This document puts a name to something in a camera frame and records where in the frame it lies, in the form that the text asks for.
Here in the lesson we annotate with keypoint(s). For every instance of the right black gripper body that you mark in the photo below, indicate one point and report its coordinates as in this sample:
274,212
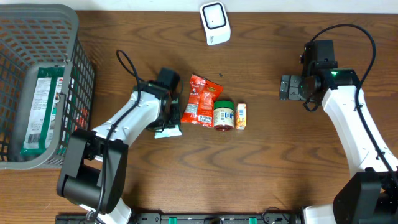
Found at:
294,92

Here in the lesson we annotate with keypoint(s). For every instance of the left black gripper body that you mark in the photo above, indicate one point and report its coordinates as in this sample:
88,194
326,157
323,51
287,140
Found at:
171,120

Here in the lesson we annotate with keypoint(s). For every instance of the light green wipes pack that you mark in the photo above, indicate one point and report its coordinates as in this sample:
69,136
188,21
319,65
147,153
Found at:
167,133

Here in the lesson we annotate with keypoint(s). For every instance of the red snack bag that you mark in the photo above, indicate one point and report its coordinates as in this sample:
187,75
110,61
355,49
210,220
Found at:
200,106

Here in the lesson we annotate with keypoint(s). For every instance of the small orange box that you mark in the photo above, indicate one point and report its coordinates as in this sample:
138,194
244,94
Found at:
241,116

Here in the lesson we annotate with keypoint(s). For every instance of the green lid jar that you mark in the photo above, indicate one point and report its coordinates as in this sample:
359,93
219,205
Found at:
223,115

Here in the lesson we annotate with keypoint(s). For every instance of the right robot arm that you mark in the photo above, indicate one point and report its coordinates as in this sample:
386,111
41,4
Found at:
370,196

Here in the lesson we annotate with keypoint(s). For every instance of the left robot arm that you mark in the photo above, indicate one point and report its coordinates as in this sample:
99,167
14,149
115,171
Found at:
93,172

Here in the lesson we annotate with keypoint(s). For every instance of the white barcode scanner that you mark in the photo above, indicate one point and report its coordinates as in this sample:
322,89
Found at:
215,23

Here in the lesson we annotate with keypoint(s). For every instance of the grey plastic mesh basket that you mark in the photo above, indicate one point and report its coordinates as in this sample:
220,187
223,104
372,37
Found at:
35,36

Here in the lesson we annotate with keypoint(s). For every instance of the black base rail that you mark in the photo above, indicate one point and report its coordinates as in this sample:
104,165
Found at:
271,217

